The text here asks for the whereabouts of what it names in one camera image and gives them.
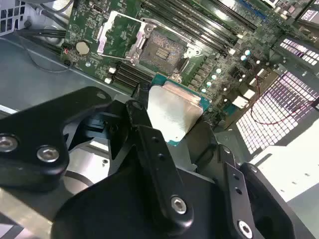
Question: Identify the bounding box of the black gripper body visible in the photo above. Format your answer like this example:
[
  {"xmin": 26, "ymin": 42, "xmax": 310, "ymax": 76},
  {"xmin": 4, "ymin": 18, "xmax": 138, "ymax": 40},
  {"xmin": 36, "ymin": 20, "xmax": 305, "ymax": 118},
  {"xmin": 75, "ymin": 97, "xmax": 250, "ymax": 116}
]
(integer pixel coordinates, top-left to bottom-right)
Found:
[{"xmin": 52, "ymin": 168, "xmax": 236, "ymax": 239}]

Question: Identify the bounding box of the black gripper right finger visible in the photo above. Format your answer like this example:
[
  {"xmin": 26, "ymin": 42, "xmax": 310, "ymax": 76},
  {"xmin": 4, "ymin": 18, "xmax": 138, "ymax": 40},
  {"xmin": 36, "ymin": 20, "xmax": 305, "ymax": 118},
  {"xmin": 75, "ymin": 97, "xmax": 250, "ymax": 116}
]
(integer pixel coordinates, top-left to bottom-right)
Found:
[{"xmin": 191, "ymin": 121, "xmax": 311, "ymax": 239}]

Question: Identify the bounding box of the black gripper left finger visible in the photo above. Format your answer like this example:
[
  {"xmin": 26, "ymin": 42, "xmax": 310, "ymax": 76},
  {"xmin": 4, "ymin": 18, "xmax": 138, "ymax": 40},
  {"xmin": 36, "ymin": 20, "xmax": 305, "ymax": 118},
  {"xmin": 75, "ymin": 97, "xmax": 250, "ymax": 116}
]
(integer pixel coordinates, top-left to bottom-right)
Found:
[{"xmin": 0, "ymin": 86, "xmax": 195, "ymax": 230}]

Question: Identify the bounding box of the silver topped CPU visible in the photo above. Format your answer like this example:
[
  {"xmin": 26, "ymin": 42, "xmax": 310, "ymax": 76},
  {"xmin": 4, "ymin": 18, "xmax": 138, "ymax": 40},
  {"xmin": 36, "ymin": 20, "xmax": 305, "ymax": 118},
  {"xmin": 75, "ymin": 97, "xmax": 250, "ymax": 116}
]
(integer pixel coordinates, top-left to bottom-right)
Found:
[{"xmin": 147, "ymin": 73, "xmax": 213, "ymax": 148}]

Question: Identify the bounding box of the metal socket cover frame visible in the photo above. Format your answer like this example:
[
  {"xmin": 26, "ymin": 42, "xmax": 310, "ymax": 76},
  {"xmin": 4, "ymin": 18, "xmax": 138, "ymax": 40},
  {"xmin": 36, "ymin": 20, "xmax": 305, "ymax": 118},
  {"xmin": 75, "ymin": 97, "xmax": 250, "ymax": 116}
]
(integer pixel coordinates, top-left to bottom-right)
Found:
[{"xmin": 96, "ymin": 11, "xmax": 157, "ymax": 66}]

